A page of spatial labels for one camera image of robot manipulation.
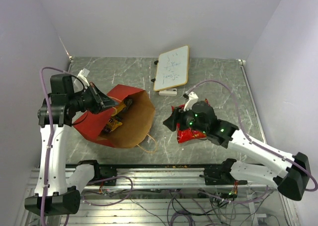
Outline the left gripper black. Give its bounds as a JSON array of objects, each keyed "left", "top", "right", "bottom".
[{"left": 69, "top": 81, "right": 119, "bottom": 114}]

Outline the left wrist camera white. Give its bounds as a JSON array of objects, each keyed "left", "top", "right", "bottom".
[{"left": 77, "top": 68, "right": 89, "bottom": 87}]

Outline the white whiteboard eraser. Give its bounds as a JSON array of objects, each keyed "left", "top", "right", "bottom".
[{"left": 159, "top": 88, "right": 177, "bottom": 96}]

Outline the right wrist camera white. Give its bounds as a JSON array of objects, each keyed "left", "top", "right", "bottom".
[{"left": 183, "top": 92, "right": 199, "bottom": 112}]

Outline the aluminium frame rail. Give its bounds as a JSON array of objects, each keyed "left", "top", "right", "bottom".
[{"left": 31, "top": 166, "right": 289, "bottom": 189}]

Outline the red cookie snack bag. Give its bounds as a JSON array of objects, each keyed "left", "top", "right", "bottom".
[{"left": 170, "top": 99, "right": 211, "bottom": 145}]

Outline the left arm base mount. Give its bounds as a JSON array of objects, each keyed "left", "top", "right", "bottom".
[{"left": 99, "top": 165, "right": 117, "bottom": 186}]

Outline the red brown paper bag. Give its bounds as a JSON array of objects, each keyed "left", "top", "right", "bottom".
[{"left": 74, "top": 84, "right": 155, "bottom": 149}]

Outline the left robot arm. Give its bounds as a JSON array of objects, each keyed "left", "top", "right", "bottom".
[{"left": 24, "top": 74, "right": 117, "bottom": 217}]

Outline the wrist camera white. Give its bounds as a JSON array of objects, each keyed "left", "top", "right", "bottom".
[
  {"left": 77, "top": 68, "right": 89, "bottom": 87},
  {"left": 183, "top": 92, "right": 199, "bottom": 112}
]

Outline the dark snack bar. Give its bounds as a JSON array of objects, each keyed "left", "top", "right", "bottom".
[{"left": 123, "top": 98, "right": 133, "bottom": 111}]

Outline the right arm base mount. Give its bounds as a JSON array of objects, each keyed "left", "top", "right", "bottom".
[{"left": 199, "top": 164, "right": 236, "bottom": 186}]

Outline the yellow M&M's packet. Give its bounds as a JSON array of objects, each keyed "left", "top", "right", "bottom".
[
  {"left": 111, "top": 101, "right": 125, "bottom": 116},
  {"left": 101, "top": 116, "right": 123, "bottom": 134}
]

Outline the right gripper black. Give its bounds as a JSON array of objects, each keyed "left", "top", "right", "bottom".
[{"left": 163, "top": 103, "right": 208, "bottom": 134}]

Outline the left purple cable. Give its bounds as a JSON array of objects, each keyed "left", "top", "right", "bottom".
[{"left": 39, "top": 67, "right": 82, "bottom": 226}]

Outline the small whiteboard wooden frame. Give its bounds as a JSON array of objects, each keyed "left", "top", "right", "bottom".
[{"left": 154, "top": 45, "right": 190, "bottom": 92}]

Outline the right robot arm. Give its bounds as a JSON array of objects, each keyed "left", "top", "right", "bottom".
[{"left": 163, "top": 101, "right": 310, "bottom": 201}]

